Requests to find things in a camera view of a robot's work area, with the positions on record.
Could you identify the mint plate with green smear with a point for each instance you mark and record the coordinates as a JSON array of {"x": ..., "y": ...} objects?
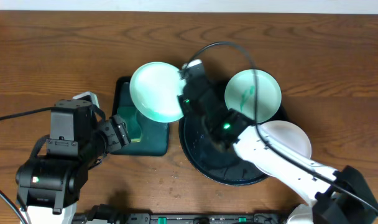
[{"x": 257, "y": 94}]

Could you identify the black rectangular water tray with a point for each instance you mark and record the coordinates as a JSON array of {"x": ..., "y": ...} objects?
[{"x": 155, "y": 135}]

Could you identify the round black serving tray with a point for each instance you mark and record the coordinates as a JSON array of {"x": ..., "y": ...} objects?
[{"x": 215, "y": 160}]

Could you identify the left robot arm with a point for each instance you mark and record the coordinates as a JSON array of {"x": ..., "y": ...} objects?
[{"x": 49, "y": 186}]

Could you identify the white plate with green smear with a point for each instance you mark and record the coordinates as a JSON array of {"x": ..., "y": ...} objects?
[{"x": 286, "y": 134}]

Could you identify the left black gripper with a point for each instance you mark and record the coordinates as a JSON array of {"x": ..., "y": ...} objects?
[{"x": 122, "y": 133}]

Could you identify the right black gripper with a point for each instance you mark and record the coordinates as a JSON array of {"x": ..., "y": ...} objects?
[{"x": 183, "y": 104}]

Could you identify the green yellow sponge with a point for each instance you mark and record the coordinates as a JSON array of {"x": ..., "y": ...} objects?
[{"x": 129, "y": 115}]

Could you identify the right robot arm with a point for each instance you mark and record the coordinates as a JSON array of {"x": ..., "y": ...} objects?
[{"x": 333, "y": 196}]

